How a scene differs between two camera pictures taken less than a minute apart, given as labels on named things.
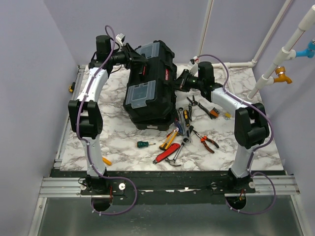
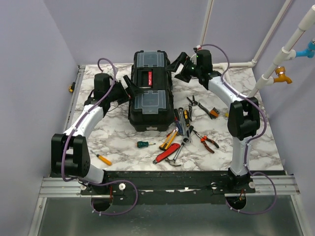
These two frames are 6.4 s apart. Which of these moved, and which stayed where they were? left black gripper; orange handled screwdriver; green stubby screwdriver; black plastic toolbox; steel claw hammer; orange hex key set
Moved: left black gripper; black plastic toolbox
Stayed: green stubby screwdriver; orange handled screwdriver; steel claw hammer; orange hex key set
